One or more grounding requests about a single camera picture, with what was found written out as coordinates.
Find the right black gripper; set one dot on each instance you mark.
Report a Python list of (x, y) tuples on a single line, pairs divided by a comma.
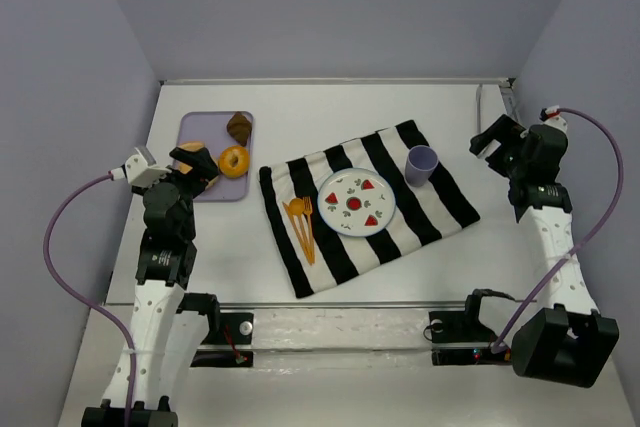
[(498, 138)]

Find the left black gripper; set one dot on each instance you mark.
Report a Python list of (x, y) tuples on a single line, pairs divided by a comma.
[(190, 167)]

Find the golden orange bagel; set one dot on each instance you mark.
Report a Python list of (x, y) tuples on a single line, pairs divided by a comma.
[(234, 161)]

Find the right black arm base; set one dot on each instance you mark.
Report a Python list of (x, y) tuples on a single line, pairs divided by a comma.
[(458, 338)]

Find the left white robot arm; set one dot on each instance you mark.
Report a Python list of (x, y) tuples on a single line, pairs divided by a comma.
[(168, 323)]

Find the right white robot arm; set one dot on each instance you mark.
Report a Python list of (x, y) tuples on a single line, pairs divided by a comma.
[(557, 332)]

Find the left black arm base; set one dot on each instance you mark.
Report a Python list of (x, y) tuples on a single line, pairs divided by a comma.
[(228, 339)]

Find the light brown bread roll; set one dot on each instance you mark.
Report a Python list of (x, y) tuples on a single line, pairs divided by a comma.
[(192, 146)]

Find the pale sugared bagel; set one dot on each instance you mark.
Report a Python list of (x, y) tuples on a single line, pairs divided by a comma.
[(183, 168)]

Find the lavender plastic tray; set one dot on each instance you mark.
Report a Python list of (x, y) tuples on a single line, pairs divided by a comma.
[(210, 128)]

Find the dark brown croissant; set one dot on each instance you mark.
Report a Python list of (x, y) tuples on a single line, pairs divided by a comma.
[(239, 128)]

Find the lavender plastic cup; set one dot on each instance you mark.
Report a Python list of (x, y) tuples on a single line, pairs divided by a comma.
[(420, 164)]

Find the orange plastic spoon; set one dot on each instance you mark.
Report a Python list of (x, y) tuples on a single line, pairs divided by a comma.
[(296, 205)]

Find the orange plastic fork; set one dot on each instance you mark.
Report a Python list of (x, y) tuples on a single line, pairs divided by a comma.
[(308, 211)]

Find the watermelon pattern plate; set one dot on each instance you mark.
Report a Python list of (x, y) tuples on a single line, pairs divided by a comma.
[(356, 202)]

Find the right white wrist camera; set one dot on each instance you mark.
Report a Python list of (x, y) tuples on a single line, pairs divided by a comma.
[(551, 117)]

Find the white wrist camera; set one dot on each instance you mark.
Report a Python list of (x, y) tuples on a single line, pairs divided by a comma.
[(551, 117), (140, 169)]

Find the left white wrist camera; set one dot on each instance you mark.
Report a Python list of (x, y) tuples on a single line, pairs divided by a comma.
[(140, 169)]

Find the metal table rail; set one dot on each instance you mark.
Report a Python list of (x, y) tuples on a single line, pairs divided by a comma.
[(429, 305)]

